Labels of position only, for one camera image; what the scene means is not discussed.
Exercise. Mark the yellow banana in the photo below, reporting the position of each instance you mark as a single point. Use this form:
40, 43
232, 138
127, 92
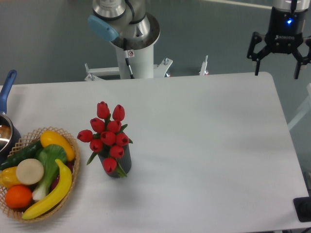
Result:
53, 198

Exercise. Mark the green cucumber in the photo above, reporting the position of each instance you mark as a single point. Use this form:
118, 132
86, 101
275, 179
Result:
28, 152

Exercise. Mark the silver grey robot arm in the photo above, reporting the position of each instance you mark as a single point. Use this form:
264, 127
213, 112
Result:
133, 32

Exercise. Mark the green bok choy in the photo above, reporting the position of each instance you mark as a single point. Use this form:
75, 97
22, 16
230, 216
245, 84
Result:
47, 157

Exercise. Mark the red tulip bouquet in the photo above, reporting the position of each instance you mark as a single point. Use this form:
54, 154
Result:
107, 132

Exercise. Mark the white table clamp bracket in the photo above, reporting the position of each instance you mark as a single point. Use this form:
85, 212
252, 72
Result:
94, 74

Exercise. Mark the blue handled steel saucepan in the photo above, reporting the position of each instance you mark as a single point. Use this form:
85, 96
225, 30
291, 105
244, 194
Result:
9, 135

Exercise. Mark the beige round disc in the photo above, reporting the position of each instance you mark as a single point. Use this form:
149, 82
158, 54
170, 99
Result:
29, 171

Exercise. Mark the white frame at right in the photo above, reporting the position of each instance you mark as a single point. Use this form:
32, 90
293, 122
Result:
302, 110

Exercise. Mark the yellow bell pepper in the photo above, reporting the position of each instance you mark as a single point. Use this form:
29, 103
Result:
8, 177

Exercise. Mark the black device at table edge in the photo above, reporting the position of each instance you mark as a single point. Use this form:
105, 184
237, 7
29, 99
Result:
303, 208

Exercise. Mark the orange fruit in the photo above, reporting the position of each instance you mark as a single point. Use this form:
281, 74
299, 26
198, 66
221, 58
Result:
18, 196

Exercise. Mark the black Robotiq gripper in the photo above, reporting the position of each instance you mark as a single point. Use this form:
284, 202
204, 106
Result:
284, 36

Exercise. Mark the dark grey ribbed vase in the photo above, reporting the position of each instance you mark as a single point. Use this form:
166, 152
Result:
116, 167

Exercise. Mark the woven wicker basket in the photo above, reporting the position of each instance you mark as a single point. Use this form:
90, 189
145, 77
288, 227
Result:
28, 139

